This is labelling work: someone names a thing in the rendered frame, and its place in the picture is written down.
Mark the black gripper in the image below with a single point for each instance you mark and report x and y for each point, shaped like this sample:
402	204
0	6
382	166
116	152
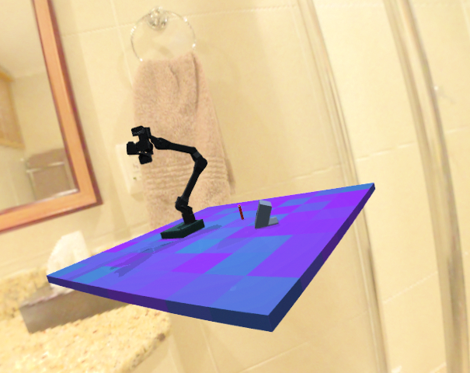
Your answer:
143	145

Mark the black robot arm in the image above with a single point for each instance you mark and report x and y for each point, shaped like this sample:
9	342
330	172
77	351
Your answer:
199	166

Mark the grey metal panel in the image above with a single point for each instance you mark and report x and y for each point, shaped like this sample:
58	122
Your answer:
263	215

